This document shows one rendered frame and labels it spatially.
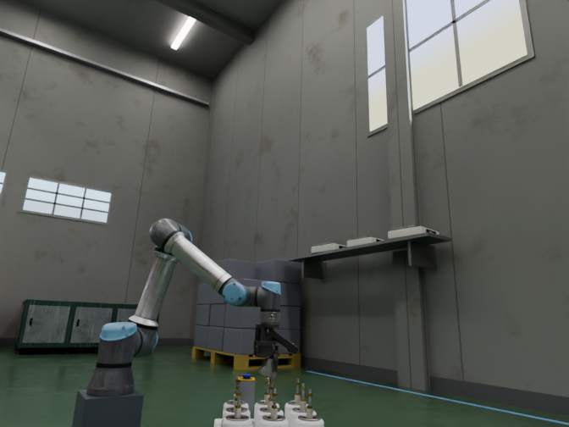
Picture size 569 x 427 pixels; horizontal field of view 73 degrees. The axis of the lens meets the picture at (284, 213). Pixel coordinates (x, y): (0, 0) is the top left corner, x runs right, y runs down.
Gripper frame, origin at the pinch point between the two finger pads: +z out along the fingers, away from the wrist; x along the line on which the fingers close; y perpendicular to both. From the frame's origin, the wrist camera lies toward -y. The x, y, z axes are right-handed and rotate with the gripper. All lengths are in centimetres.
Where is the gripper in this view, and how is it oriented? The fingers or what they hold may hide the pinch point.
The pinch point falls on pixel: (273, 381)
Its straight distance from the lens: 152.9
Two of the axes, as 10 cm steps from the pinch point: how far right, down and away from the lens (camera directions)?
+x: 2.4, -2.5, -9.4
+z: -0.3, 9.6, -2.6
